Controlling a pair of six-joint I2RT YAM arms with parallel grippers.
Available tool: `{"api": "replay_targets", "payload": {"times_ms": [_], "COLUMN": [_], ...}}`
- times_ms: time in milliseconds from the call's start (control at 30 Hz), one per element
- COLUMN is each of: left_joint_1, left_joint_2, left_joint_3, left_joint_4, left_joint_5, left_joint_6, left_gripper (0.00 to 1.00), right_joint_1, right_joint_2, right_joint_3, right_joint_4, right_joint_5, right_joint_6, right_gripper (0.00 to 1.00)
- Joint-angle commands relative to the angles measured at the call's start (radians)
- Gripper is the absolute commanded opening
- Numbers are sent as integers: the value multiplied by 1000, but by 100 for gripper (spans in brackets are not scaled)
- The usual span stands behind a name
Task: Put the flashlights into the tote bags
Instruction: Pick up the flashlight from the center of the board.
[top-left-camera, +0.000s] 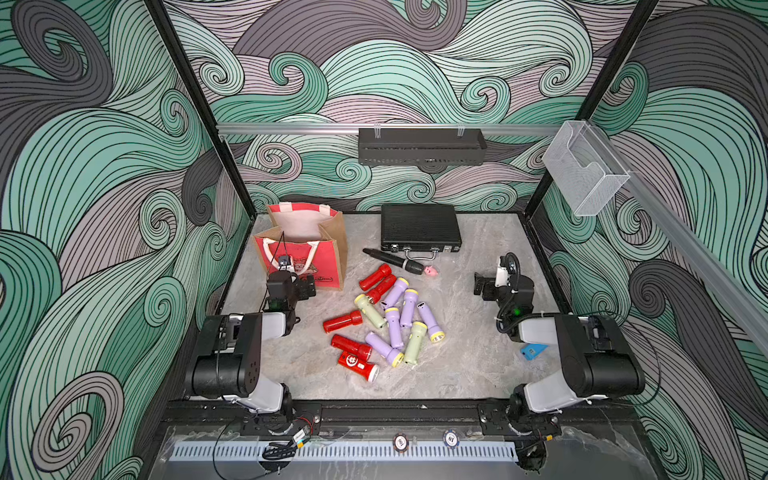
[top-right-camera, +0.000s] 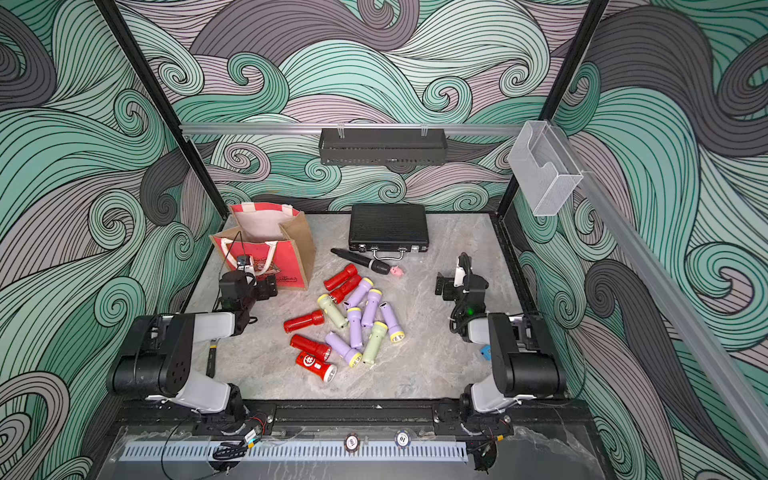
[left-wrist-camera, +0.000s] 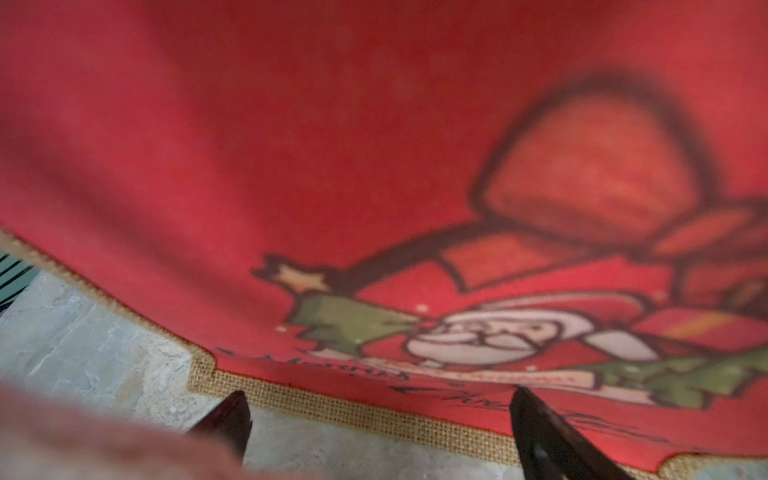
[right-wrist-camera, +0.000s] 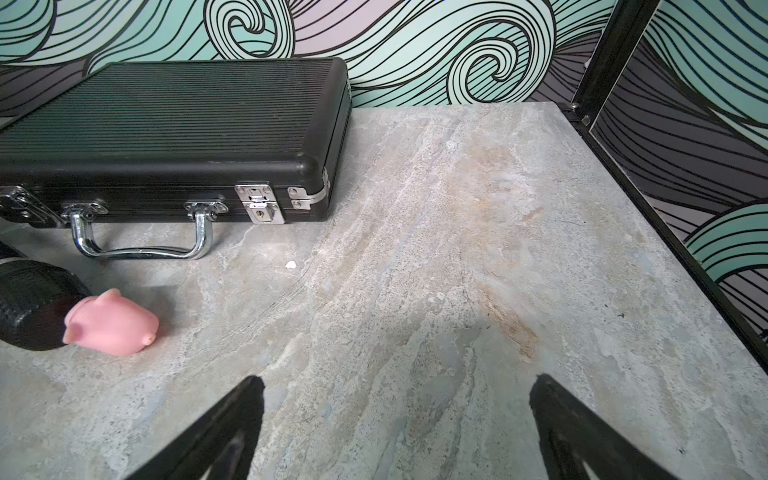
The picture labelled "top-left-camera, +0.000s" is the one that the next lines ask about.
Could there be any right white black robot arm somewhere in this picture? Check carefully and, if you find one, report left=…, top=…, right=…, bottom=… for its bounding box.
left=473, top=273, right=645, bottom=421

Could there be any green flashlight left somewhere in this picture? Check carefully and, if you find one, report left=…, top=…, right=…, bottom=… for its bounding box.
left=354, top=293, right=387, bottom=329

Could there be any green flashlight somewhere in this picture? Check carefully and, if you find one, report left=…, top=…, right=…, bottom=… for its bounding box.
left=354, top=293, right=387, bottom=329
left=403, top=321, right=427, bottom=365

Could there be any red flashlight dark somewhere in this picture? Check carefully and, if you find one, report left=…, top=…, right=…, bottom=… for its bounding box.
left=331, top=334, right=373, bottom=362

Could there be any green flashlight right lower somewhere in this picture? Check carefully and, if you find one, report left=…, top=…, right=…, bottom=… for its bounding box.
left=403, top=321, right=427, bottom=365

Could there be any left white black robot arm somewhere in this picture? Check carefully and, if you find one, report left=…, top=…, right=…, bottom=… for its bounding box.
left=183, top=270, right=316, bottom=416

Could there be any black wall shelf tray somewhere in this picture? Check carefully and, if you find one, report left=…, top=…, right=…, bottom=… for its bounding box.
left=357, top=127, right=488, bottom=168

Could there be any purple flashlight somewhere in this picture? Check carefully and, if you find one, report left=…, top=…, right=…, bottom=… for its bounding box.
left=381, top=277, right=409, bottom=310
left=400, top=288, right=419, bottom=328
left=385, top=307, right=404, bottom=349
left=417, top=302, right=445, bottom=343
left=365, top=332, right=404, bottom=368

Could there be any red flashlight top upper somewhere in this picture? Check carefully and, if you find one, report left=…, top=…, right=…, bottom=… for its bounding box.
left=358, top=263, right=391, bottom=292

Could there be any black microphone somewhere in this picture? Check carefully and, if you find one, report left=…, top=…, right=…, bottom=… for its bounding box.
left=362, top=248, right=425, bottom=275

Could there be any red flashlight single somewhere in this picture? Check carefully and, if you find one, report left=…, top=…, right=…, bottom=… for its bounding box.
left=322, top=310, right=363, bottom=333

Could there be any small blue object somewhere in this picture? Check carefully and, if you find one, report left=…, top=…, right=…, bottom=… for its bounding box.
left=520, top=344, right=548, bottom=361

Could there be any clear plastic wall bin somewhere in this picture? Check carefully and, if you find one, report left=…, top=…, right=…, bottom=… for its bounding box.
left=543, top=120, right=630, bottom=217

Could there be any red flashlight top lower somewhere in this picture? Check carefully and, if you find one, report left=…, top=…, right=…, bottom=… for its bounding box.
left=367, top=274, right=397, bottom=304

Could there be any black hard case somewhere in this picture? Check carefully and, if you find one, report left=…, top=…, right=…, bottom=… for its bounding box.
left=380, top=204, right=462, bottom=253

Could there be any red jute tote bag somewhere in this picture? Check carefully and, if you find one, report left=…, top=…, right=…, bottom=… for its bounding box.
left=254, top=202, right=348, bottom=290

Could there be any white slotted cable duct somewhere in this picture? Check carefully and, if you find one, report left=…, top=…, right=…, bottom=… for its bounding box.
left=169, top=441, right=518, bottom=462

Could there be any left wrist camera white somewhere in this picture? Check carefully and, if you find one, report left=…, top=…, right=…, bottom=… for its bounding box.
left=277, top=255, right=301, bottom=274

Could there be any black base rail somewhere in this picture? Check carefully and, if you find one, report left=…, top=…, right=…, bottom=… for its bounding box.
left=161, top=398, right=637, bottom=438

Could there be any red flashlight white rim logo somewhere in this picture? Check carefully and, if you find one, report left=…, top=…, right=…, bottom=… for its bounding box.
left=338, top=351, right=379, bottom=383

